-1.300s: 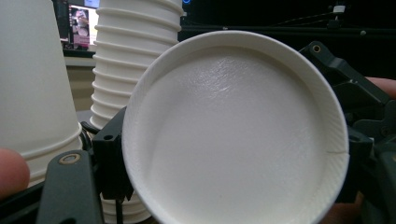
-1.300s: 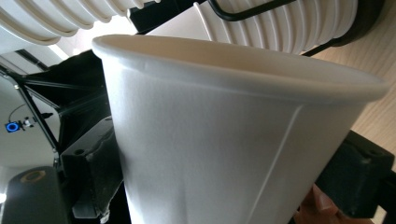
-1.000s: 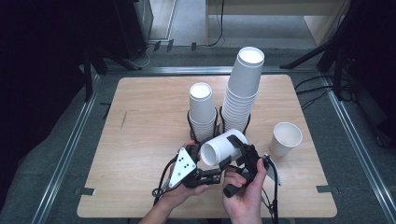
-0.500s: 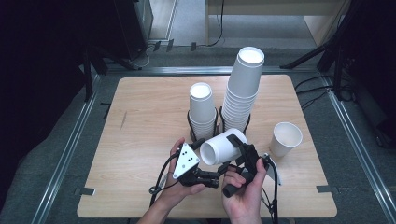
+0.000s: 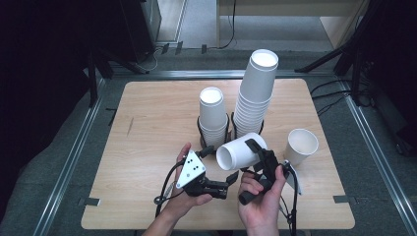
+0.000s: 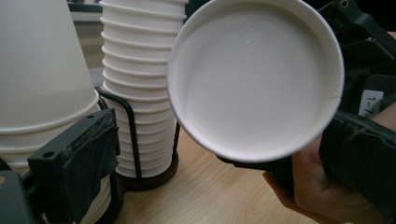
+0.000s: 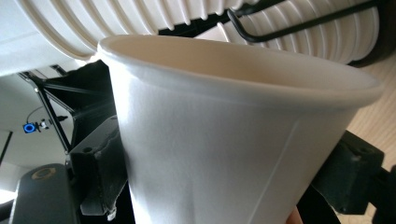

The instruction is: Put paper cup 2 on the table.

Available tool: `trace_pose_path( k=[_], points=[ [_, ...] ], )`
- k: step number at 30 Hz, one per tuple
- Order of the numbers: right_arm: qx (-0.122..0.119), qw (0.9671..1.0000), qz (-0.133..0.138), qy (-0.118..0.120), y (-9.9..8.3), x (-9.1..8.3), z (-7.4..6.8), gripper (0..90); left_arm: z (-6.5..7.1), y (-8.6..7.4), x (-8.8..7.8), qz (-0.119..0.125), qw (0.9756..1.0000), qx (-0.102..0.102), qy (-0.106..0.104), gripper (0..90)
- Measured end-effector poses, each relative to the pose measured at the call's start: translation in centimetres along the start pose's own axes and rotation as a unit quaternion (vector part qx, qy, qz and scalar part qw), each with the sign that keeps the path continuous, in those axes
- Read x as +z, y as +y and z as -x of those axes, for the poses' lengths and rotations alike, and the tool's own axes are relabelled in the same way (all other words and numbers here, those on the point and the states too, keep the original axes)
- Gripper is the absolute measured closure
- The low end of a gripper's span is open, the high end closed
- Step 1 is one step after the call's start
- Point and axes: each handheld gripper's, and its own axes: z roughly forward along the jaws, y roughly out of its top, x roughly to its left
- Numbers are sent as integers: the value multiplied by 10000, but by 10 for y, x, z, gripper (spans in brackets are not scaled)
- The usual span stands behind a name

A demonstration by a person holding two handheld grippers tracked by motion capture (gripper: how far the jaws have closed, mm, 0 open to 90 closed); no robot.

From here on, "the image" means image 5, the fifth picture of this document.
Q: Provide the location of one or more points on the grey tape piece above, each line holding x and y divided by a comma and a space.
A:
341, 199
89, 202

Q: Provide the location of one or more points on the black tripod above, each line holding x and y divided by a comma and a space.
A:
323, 60

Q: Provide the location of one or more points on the person's right hand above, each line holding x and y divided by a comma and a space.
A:
262, 213

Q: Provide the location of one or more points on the metal frame rail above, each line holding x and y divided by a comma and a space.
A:
377, 157
69, 164

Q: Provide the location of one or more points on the short stack of paper cups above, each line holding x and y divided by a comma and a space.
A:
212, 118

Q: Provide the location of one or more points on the tall stack of paper cups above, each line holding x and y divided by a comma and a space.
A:
254, 98

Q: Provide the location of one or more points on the dark curtain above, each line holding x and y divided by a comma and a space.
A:
39, 65

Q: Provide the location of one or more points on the black double cup holder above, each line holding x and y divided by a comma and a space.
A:
200, 137

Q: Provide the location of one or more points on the white paper cup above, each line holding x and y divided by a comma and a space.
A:
239, 154
301, 144

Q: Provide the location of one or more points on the light wooden furniture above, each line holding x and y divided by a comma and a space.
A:
288, 8

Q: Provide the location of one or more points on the person's left hand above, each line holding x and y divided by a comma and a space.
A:
183, 206

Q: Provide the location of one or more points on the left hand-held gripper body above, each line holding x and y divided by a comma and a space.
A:
191, 170

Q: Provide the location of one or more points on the black cabinet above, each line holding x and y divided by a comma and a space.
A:
137, 29

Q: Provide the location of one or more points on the black metal stand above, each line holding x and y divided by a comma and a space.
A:
93, 78

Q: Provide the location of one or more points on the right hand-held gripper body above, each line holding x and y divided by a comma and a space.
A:
270, 167

